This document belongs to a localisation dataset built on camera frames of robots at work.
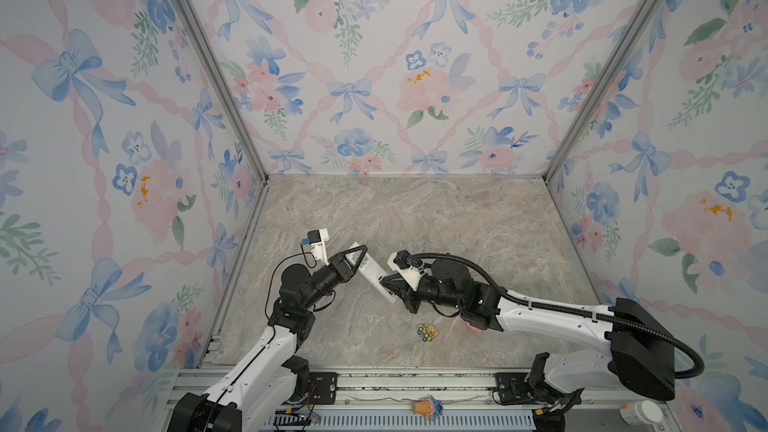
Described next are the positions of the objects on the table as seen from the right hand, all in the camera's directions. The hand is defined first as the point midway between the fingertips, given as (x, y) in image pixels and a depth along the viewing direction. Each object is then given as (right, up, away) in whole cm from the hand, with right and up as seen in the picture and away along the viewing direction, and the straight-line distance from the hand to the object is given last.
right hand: (383, 278), depth 74 cm
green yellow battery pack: (+12, -16, +7) cm, 21 cm away
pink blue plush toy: (+10, -29, -5) cm, 31 cm away
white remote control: (-2, +2, 0) cm, 3 cm away
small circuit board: (-23, -34, -1) cm, 41 cm away
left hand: (-4, +7, 0) cm, 8 cm away
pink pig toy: (+18, -6, -16) cm, 25 cm away
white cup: (+57, -27, -8) cm, 63 cm away
